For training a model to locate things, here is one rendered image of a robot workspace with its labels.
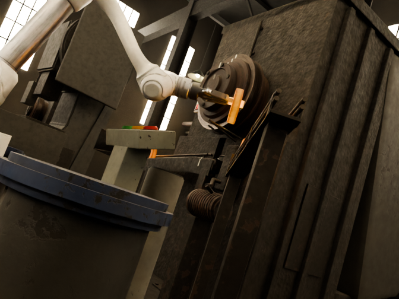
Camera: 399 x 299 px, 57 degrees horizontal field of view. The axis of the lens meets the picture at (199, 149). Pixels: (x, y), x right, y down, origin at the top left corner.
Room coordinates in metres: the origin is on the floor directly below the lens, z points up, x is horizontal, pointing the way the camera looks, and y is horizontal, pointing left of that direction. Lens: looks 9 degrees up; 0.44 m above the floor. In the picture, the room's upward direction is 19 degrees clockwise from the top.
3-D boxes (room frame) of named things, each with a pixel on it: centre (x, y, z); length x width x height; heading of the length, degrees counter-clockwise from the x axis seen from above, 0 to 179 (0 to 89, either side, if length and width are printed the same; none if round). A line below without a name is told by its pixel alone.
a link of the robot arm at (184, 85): (1.52, 0.15, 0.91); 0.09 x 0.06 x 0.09; 179
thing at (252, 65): (2.02, -0.05, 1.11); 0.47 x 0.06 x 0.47; 33
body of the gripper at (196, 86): (1.52, 0.07, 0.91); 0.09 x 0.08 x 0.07; 89
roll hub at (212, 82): (1.97, 0.03, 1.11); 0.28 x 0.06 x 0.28; 33
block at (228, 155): (1.83, -0.19, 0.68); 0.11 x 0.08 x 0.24; 123
